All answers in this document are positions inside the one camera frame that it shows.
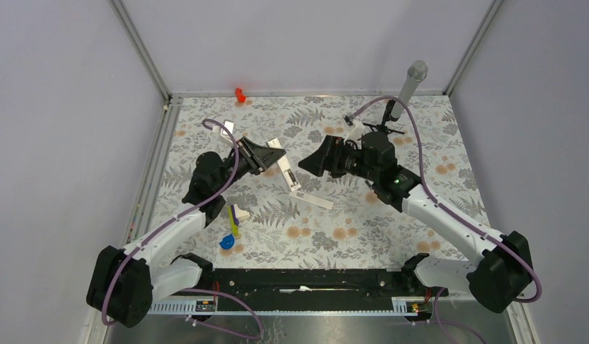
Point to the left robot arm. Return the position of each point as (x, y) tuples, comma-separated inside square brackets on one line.
[(126, 281)]

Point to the red toy block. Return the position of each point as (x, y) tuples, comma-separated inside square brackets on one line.
[(240, 96)]

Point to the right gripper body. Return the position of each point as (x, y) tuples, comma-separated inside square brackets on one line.
[(349, 161)]

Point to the grey microphone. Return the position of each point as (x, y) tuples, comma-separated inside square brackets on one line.
[(415, 75)]

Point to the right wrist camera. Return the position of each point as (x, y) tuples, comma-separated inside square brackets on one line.
[(356, 129)]

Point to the black microphone tripod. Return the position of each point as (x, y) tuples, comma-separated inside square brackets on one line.
[(382, 127)]

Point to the white remote battery cover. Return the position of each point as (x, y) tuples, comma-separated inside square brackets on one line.
[(311, 199)]

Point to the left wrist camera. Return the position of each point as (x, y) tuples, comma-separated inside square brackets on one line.
[(226, 131)]

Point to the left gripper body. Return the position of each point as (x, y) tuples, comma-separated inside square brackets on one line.
[(246, 163)]

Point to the floral tablecloth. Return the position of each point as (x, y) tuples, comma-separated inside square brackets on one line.
[(282, 232)]

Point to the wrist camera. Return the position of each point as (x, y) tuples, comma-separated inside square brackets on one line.
[(356, 129), (226, 131)]

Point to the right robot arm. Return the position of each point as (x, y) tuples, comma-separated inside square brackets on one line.
[(499, 266)]

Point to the white remote control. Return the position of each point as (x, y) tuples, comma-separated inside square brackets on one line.
[(285, 167)]

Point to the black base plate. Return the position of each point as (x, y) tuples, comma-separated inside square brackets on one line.
[(313, 290)]

